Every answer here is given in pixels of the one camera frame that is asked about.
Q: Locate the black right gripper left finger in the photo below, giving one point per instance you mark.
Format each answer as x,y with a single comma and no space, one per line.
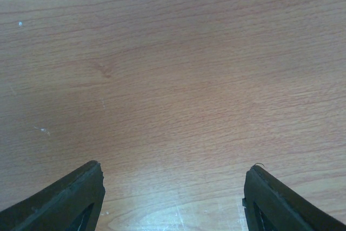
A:
72,203

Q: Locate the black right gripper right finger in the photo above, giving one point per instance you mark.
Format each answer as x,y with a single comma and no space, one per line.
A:
271,205

